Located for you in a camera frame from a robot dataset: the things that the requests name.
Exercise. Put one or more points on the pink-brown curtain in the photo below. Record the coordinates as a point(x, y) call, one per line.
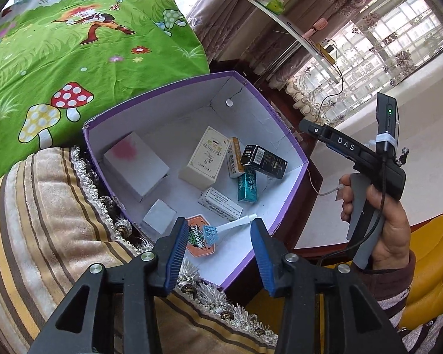
point(243, 25)

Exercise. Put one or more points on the small white box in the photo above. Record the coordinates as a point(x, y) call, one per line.
point(158, 215)

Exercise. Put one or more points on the purple cardboard box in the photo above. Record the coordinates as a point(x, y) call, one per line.
point(169, 110)

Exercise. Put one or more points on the green tissue pack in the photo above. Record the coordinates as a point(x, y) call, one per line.
point(271, 3)

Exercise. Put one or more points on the white brush with blue head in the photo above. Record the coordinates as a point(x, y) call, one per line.
point(236, 223)

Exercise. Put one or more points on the person's right hand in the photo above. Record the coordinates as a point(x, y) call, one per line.
point(395, 236)

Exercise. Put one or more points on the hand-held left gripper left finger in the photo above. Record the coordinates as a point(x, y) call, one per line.
point(175, 254)

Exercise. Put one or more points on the person's right forearm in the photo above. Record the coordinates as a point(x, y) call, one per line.
point(398, 287)

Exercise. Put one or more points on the orange narrow box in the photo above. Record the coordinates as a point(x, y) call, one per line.
point(235, 158)

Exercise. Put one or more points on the black box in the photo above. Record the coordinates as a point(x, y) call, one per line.
point(262, 160)

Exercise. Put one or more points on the window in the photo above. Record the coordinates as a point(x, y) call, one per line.
point(421, 37)

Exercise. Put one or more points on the embroidered lace curtain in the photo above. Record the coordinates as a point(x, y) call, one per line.
point(373, 44)

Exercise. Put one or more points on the large beige box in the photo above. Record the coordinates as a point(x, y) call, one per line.
point(206, 155)

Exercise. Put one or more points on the white curved shelf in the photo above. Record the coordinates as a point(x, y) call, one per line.
point(297, 31)

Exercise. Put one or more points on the striped plush cushion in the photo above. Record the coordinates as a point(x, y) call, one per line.
point(40, 228)

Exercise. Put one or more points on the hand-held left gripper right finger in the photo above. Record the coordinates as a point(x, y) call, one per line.
point(262, 258)

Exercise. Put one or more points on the yellow sofa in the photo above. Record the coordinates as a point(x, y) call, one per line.
point(435, 265)

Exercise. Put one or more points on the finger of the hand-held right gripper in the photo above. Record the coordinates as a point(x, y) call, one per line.
point(313, 131)

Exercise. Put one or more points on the teal striped box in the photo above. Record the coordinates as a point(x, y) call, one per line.
point(248, 186)

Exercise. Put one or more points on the yellow charger box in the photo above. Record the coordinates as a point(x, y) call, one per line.
point(326, 55)

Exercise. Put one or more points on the orange basketball card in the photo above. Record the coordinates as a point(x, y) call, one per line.
point(197, 241)

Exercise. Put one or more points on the white box with blue print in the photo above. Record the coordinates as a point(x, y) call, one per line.
point(221, 202)

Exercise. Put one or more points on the white box with pink stain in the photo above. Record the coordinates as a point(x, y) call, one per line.
point(133, 155)

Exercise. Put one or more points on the printed green bedsheet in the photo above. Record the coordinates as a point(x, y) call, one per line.
point(77, 25)

